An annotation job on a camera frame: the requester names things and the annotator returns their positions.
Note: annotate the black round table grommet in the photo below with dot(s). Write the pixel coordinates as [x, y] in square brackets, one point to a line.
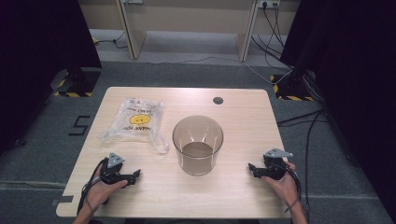
[218, 100]

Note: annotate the beige wooden desk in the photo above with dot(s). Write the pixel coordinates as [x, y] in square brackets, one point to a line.
[186, 18]

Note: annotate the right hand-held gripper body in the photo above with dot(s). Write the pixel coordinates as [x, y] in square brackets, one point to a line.
[274, 166]

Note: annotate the black curtain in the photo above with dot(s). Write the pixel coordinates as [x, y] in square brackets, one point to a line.
[37, 62]
[351, 77]

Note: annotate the grey tape strip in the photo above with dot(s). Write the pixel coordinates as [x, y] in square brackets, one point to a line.
[63, 199]

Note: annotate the white wall power socket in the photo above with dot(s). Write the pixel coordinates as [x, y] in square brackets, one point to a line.
[268, 3]

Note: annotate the person's right hand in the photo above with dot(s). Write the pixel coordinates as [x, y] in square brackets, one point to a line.
[285, 186]

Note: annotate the clear plastic bag yellow print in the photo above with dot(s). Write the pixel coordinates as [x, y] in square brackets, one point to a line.
[137, 119]

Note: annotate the black stand base striped tape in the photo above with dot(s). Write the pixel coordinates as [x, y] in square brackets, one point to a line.
[77, 84]
[291, 88]

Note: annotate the transparent brown plastic bin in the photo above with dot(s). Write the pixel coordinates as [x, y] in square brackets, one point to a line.
[198, 146]

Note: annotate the person's left hand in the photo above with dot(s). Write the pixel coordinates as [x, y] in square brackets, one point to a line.
[101, 193]

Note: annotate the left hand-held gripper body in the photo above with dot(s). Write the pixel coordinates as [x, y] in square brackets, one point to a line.
[112, 174]

